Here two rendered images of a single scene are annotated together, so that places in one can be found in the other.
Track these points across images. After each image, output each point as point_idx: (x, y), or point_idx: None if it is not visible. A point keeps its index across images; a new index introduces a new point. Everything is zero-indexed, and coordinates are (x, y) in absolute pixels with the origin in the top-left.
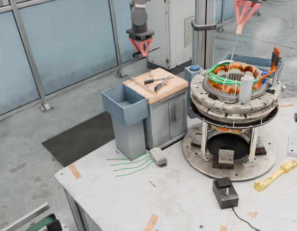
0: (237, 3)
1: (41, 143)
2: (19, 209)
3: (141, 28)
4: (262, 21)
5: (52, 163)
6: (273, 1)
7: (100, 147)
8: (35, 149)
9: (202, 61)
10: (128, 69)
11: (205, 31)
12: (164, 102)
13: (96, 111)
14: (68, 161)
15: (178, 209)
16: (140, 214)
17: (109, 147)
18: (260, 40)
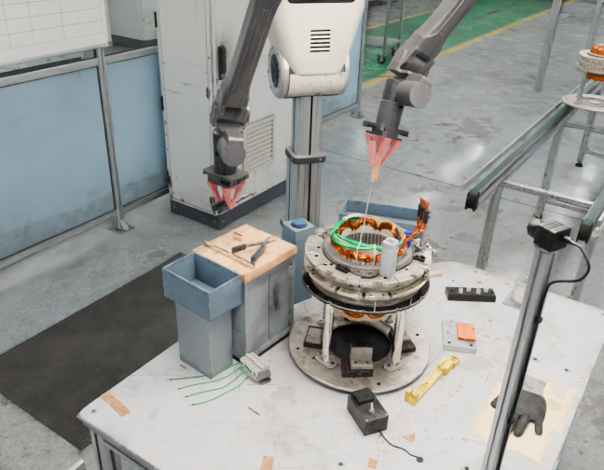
0: (370, 139)
1: None
2: None
3: (230, 168)
4: (367, 128)
5: (2, 409)
6: (380, 91)
7: (151, 361)
8: None
9: (305, 210)
10: (133, 216)
11: (309, 165)
12: (264, 280)
13: (79, 300)
14: (38, 403)
15: (302, 443)
16: (246, 459)
17: (167, 359)
18: (367, 161)
